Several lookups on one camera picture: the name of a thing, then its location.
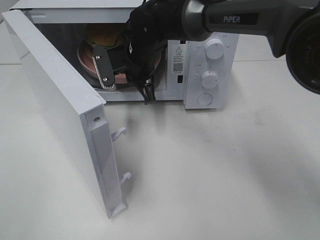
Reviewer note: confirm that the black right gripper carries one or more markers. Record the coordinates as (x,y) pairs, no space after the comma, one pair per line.
(142,50)

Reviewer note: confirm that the round white door release button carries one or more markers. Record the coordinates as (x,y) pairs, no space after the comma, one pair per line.
(205,99)

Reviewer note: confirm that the white microwave door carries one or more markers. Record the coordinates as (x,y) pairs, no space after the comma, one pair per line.
(73,109)

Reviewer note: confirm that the toy burger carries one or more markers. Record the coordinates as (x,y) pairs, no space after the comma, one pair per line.
(104,34)

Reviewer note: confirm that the pink round plate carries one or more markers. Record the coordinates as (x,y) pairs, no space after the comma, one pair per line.
(85,57)

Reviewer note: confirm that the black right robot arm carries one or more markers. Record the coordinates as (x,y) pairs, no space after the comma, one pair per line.
(292,28)

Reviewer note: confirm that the glass microwave turntable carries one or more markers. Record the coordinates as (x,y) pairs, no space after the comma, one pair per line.
(160,76)

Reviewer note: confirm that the white microwave oven body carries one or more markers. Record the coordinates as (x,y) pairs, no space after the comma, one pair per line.
(193,72)

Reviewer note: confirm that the lower white microwave knob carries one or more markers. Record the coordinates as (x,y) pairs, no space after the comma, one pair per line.
(209,79)

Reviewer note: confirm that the white microwave knob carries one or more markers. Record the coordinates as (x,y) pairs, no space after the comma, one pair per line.
(214,48)
(209,79)

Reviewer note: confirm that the upper white microwave knob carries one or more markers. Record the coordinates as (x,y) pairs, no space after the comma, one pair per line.
(214,48)

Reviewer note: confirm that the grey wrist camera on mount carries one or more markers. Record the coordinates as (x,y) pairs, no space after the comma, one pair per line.
(110,67)

